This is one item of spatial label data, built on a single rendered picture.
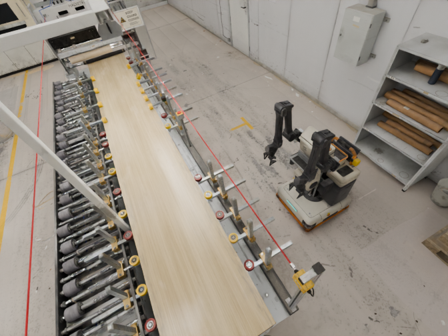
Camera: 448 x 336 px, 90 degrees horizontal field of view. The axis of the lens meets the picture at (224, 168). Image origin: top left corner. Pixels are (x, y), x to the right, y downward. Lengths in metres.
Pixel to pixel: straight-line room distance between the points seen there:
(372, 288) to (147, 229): 2.32
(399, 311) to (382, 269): 0.37
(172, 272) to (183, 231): 0.34
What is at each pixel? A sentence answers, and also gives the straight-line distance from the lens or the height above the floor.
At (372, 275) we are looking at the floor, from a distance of 3.07.
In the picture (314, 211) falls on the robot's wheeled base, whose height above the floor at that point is 0.28.
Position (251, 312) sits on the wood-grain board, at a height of 0.90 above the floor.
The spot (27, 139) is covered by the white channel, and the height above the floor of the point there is 2.02.
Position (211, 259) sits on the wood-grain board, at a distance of 1.94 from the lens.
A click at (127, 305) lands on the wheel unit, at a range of 2.11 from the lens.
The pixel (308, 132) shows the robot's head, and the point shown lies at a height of 1.36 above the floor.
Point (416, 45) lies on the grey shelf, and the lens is 3.16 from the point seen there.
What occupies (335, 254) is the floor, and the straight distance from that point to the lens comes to 3.01.
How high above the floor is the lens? 2.73
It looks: 50 degrees down
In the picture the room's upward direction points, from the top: 11 degrees counter-clockwise
